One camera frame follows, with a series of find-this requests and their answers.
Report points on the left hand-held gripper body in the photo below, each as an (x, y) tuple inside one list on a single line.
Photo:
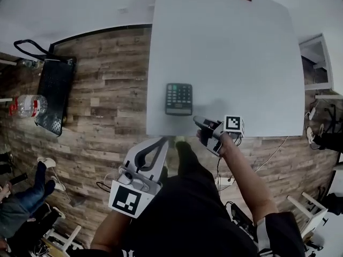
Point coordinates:
[(126, 199)]

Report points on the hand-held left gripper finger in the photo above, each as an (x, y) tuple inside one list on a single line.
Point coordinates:
[(134, 150), (162, 162)]

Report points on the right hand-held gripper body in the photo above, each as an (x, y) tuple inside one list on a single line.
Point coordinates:
[(232, 123)]

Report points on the black calculator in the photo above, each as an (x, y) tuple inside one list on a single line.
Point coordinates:
[(179, 100)]

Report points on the person's right forearm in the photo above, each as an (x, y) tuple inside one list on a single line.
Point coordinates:
[(246, 181)]

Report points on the person's left forearm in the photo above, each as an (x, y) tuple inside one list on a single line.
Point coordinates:
[(112, 231)]

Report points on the person's right hand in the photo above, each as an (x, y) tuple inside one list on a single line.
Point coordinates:
[(201, 137)]

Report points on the person's black clothing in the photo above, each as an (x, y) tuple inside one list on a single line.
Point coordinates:
[(193, 210)]

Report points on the white power strip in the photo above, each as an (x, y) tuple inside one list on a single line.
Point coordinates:
[(226, 182)]

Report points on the white wooden stool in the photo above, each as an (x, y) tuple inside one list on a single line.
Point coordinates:
[(311, 213), (60, 240)]

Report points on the white power adapter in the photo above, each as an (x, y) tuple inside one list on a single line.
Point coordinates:
[(311, 114)]

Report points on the black electronic device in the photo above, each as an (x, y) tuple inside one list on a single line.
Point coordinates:
[(239, 217)]

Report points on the black phone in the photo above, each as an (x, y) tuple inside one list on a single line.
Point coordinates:
[(18, 179)]

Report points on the white shelf unit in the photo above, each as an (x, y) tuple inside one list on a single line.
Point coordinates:
[(328, 63)]

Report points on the clear plastic bottle red label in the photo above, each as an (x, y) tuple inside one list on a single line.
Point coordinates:
[(29, 106)]

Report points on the black bag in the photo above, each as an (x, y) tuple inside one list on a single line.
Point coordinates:
[(333, 203)]

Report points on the small clear plastic bottle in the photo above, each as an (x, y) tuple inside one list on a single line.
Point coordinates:
[(32, 63)]

